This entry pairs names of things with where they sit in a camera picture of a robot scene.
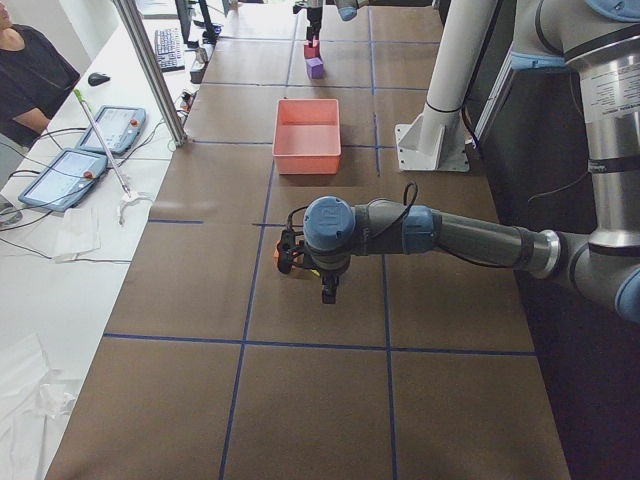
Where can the white paper sheet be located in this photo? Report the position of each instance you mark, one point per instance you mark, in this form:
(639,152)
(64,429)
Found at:
(77,235)

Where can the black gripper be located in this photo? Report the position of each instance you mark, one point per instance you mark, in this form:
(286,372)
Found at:
(314,20)
(329,276)

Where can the pink plastic bin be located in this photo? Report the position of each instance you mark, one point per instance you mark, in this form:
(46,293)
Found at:
(307,138)

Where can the teach pendant tablet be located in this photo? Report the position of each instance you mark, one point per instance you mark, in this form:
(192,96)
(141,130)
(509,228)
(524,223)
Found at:
(65,181)
(120,126)

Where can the purple foam block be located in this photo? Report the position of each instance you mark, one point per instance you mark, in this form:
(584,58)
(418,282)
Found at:
(314,68)

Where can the red foam block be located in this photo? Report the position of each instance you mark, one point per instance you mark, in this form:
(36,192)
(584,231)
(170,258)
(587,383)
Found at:
(311,50)

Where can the crumpled white cloth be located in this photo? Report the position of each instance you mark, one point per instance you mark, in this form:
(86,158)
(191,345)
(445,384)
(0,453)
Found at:
(36,404)

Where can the far teach pendant tablet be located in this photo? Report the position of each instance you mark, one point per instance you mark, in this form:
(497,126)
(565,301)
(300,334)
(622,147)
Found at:
(120,126)

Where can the person in black shirt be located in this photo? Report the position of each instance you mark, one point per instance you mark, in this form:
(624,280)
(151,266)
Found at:
(36,79)

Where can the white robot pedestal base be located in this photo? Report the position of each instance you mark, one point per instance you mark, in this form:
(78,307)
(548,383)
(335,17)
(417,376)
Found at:
(435,140)

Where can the black computer mouse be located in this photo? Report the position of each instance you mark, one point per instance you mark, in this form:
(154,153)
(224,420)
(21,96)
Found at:
(96,79)

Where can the near teach pendant tablet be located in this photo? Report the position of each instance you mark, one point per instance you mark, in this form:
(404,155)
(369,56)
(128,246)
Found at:
(65,181)

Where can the white reacher grabber stick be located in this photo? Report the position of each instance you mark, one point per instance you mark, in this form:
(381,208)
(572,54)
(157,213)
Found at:
(130,196)

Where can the aluminium frame post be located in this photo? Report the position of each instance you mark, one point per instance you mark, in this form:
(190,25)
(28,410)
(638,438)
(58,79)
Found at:
(133,24)

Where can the black computer keyboard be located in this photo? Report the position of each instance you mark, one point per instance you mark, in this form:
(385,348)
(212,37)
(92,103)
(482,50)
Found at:
(168,49)

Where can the orange foam block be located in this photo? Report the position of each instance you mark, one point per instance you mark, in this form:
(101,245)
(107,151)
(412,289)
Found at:
(288,258)

